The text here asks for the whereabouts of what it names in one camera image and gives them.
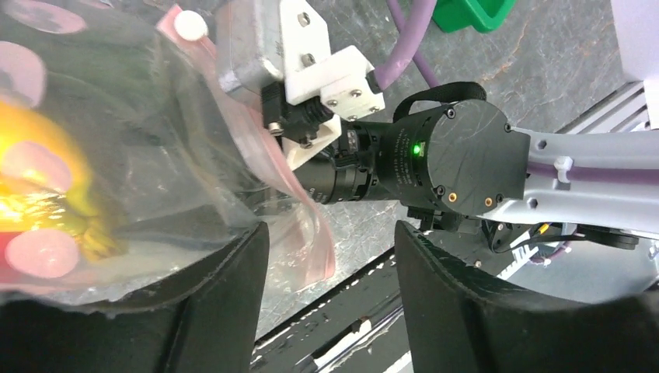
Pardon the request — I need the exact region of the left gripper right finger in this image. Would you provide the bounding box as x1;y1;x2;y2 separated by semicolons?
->
394;221;658;372

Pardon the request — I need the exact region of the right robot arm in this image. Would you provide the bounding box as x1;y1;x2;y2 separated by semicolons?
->
295;82;658;253

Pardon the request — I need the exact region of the yellow fake banana bunch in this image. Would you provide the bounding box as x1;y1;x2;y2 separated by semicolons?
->
1;102;128;261

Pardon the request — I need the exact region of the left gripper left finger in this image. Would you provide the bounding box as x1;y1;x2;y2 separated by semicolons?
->
1;223;270;372

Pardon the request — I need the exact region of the clear zip top bag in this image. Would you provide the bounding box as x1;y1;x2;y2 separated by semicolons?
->
1;1;335;306

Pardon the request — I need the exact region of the green plastic tray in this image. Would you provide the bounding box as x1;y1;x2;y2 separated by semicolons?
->
431;0;517;33

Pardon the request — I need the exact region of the red fake strawberry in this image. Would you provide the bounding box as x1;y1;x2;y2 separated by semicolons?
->
1;228;82;280

